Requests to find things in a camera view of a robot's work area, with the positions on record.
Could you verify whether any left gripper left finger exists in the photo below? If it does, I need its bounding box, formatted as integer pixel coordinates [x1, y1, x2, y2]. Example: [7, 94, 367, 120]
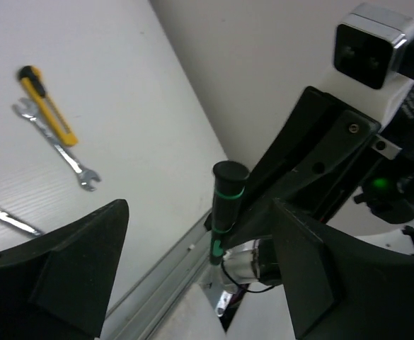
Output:
[0, 199, 129, 339]

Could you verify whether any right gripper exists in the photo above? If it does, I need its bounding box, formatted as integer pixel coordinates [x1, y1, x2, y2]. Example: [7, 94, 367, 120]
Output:
[224, 87, 414, 247]

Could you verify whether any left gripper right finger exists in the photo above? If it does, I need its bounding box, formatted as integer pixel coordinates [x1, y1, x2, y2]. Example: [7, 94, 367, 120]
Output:
[272, 202, 414, 339]

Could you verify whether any green black screwdriver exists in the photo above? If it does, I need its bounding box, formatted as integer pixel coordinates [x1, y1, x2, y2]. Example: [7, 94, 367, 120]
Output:
[209, 160, 250, 266]

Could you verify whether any silver wrench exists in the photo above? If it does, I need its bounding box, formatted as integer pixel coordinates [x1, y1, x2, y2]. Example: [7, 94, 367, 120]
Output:
[0, 208, 44, 238]
[12, 98, 101, 192]

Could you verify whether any large yellow utility knife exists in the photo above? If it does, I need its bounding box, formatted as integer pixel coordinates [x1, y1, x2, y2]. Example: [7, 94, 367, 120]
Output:
[17, 65, 79, 147]

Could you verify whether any aluminium rail frame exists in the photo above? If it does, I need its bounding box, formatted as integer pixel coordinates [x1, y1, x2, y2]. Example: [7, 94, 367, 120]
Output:
[100, 217, 231, 339]

